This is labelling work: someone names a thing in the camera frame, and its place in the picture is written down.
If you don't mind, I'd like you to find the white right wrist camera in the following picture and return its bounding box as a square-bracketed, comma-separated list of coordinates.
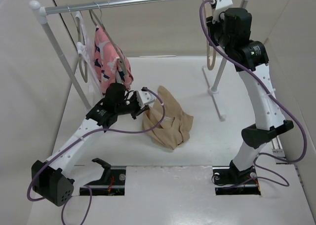
[212, 0, 233, 24]

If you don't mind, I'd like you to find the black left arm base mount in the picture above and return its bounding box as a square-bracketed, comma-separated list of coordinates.
[87, 158, 126, 196]

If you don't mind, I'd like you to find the white clothes rack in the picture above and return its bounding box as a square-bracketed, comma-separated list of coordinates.
[29, 0, 249, 109]

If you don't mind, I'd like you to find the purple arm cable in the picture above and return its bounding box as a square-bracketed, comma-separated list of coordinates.
[26, 86, 165, 225]
[199, 0, 308, 188]

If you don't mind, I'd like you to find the white garment on hanger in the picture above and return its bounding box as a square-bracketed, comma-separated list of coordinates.
[75, 11, 102, 98]

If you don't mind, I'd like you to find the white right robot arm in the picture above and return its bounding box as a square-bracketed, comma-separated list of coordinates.
[206, 8, 294, 183]

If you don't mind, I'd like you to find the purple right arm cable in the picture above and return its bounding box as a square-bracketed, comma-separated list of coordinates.
[199, 0, 308, 188]

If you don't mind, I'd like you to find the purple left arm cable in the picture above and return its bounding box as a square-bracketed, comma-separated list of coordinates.
[26, 86, 165, 225]

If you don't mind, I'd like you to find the aluminium rail right side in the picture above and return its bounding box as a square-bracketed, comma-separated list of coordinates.
[272, 137, 288, 164]

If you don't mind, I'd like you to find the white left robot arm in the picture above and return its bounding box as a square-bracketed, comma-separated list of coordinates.
[27, 83, 155, 207]

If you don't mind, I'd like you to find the grey hanger with pink shirt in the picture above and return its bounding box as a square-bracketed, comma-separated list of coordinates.
[88, 3, 131, 77]

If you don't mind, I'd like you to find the beige t shirt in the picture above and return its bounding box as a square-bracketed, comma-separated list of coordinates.
[142, 86, 194, 150]

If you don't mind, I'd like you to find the pink patterned shirt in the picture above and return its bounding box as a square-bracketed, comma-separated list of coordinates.
[94, 26, 134, 95]

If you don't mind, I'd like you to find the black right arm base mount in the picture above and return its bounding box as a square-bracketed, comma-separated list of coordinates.
[211, 162, 261, 195]

